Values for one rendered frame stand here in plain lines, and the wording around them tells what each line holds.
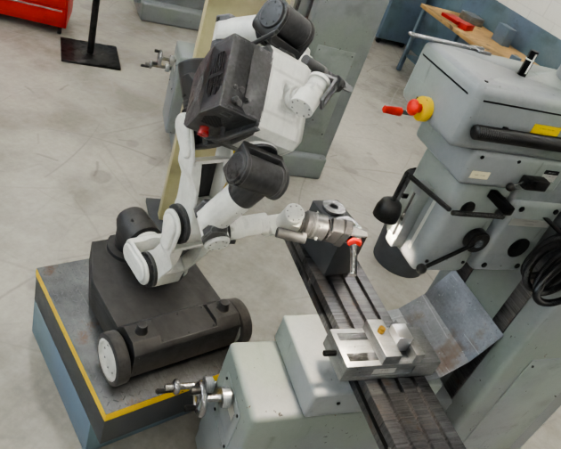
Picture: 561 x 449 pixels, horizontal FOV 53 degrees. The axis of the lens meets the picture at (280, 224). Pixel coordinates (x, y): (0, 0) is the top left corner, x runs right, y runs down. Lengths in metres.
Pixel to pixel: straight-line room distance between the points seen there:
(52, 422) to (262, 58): 1.75
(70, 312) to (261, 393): 0.93
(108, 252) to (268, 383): 0.94
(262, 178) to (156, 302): 1.00
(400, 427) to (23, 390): 1.62
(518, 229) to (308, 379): 0.78
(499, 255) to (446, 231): 0.22
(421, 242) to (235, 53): 0.71
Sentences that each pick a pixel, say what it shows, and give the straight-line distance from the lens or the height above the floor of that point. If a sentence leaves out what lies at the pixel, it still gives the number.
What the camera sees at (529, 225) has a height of 1.52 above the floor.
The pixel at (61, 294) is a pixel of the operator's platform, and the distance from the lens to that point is 2.54.
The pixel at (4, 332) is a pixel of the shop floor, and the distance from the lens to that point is 2.93.
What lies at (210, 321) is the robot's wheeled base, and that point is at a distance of 2.28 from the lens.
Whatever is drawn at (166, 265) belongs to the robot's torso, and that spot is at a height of 0.79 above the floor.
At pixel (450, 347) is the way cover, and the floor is 0.95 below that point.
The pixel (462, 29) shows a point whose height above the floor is 0.88.
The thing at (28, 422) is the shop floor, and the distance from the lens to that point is 2.64.
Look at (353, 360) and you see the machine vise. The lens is 1.76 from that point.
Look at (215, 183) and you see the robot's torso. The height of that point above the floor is 1.17.
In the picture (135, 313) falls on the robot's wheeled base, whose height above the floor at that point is 0.57.
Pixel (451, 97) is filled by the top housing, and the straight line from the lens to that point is 1.38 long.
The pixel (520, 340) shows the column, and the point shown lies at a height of 1.13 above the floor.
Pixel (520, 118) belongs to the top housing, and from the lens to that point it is 1.44.
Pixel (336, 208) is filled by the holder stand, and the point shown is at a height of 1.12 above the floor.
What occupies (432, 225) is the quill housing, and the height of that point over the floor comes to 1.47.
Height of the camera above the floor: 2.21
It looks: 34 degrees down
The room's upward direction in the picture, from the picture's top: 21 degrees clockwise
